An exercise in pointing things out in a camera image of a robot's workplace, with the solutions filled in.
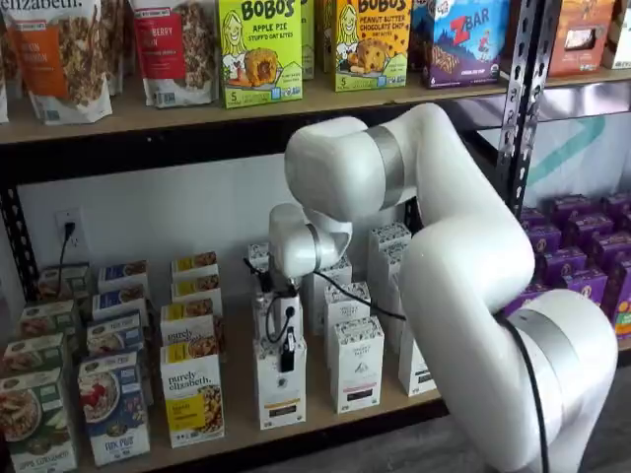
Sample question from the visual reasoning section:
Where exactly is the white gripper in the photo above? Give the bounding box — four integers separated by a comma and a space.
268, 290, 302, 373

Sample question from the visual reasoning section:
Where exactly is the white box pink strip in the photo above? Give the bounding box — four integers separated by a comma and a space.
334, 315, 386, 415
322, 281, 373, 350
302, 254, 353, 337

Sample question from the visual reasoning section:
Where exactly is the brown particle shelf board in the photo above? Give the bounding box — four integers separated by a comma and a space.
0, 68, 515, 147
63, 290, 448, 469
496, 65, 631, 94

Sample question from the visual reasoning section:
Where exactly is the white yellow granola box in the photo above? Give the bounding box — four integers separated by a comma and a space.
159, 339, 227, 449
159, 299, 227, 357
170, 274, 224, 316
170, 250, 220, 288

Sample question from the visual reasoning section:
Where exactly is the white box dark strip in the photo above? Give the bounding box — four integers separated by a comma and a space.
397, 319, 441, 398
368, 222, 413, 316
379, 243, 411, 357

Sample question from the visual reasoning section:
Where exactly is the blue oatmeal box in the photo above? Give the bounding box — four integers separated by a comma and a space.
77, 351, 152, 467
91, 284, 150, 327
96, 260, 150, 298
85, 311, 150, 364

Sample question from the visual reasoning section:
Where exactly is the green oatmeal box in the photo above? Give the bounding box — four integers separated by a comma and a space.
0, 332, 69, 381
18, 299, 84, 357
0, 367, 81, 473
37, 264, 96, 317

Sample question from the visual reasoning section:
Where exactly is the purple snack box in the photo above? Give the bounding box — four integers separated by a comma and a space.
565, 212, 616, 248
602, 192, 631, 219
519, 206, 547, 234
501, 282, 549, 317
602, 260, 631, 322
533, 245, 589, 288
560, 267, 609, 307
550, 193, 601, 229
524, 225, 564, 258
590, 231, 631, 271

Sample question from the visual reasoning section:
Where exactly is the green Bobo's oat bites box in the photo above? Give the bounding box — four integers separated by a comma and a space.
217, 0, 305, 110
300, 0, 317, 83

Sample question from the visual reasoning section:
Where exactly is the yellow Bobo's oat bites box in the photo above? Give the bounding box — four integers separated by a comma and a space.
334, 0, 413, 94
315, 0, 339, 76

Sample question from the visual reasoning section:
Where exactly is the blue Zbar box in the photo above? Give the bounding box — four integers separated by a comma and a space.
411, 0, 513, 91

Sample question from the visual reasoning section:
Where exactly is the orange snack box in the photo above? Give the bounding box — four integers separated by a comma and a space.
545, 0, 618, 79

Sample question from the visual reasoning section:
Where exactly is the white snack box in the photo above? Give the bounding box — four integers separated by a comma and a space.
600, 0, 631, 71

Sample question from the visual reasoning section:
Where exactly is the granola pouch red label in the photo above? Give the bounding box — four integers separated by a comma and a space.
128, 0, 219, 109

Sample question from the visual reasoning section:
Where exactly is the white granola pouch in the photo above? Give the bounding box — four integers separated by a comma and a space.
100, 0, 135, 98

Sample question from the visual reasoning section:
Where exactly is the granola pouch orange label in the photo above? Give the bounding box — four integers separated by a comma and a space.
2, 0, 114, 125

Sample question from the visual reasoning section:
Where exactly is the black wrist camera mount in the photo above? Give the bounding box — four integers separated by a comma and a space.
243, 255, 298, 298

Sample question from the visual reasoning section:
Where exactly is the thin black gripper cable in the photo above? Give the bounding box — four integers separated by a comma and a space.
314, 267, 409, 322

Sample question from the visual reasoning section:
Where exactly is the white wall outlet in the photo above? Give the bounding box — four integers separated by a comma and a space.
54, 208, 86, 253

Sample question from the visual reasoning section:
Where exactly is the black plugged power cable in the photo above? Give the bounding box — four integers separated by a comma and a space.
57, 221, 77, 298

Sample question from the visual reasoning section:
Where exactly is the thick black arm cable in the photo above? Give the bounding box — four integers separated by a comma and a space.
500, 318, 552, 473

